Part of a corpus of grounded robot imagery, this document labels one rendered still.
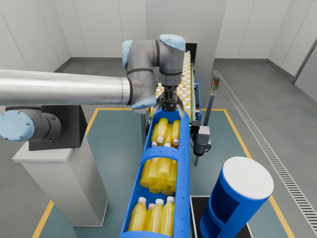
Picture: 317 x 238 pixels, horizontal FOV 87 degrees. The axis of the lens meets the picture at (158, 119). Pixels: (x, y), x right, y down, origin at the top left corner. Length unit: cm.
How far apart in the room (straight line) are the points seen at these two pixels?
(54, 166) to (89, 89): 86
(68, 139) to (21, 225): 140
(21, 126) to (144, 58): 69
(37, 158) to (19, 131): 28
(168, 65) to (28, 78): 40
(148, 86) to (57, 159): 81
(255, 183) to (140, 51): 94
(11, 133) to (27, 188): 167
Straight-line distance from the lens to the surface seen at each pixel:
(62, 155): 119
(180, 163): 88
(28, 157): 129
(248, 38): 593
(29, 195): 259
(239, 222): 137
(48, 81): 49
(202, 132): 159
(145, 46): 59
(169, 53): 60
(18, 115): 103
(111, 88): 51
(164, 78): 64
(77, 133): 119
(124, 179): 227
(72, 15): 570
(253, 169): 121
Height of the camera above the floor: 191
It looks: 39 degrees down
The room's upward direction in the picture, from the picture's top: 1 degrees clockwise
